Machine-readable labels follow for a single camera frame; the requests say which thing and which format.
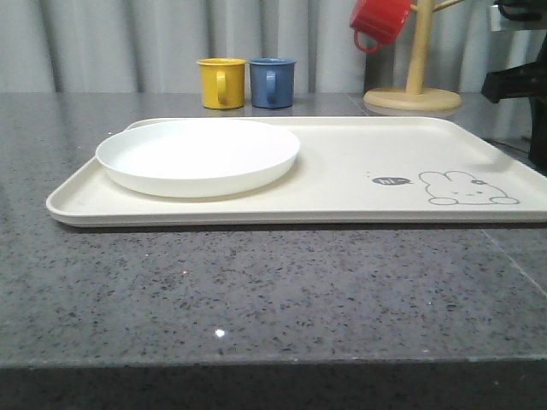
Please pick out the blue mug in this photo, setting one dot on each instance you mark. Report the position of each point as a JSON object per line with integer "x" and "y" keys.
{"x": 272, "y": 82}

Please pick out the yellow mug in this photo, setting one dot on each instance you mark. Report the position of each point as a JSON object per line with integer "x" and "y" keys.
{"x": 222, "y": 82}

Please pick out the white round plate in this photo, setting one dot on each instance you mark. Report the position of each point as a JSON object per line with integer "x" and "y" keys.
{"x": 197, "y": 158}

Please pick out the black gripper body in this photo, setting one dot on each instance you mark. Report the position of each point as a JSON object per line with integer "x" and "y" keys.
{"x": 527, "y": 80}

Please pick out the wooden mug tree stand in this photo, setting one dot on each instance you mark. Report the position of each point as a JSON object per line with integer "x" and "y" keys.
{"x": 414, "y": 96}

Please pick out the beige rabbit serving tray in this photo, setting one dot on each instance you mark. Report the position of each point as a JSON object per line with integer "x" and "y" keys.
{"x": 349, "y": 170}

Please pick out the red mug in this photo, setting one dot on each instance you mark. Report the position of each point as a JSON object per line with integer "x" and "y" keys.
{"x": 381, "y": 20}

